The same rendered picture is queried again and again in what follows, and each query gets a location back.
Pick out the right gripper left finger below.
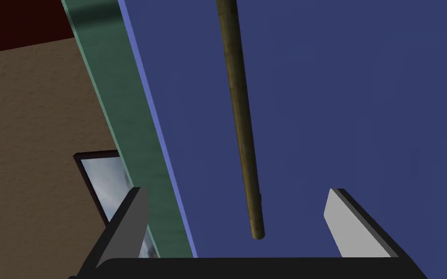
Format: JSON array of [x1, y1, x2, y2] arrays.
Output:
[[79, 186, 150, 274]]

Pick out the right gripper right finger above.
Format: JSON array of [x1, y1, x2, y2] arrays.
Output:
[[323, 187, 400, 258]]

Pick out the black framed window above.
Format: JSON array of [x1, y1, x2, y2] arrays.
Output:
[[73, 150, 159, 259]]

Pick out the green cupboard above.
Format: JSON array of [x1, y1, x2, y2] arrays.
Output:
[[60, 0, 194, 259]]

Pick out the blue cupboard door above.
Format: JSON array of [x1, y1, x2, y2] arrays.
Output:
[[118, 0, 447, 279]]

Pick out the brown bar handle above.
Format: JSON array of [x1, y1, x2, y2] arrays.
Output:
[[216, 0, 266, 241]]

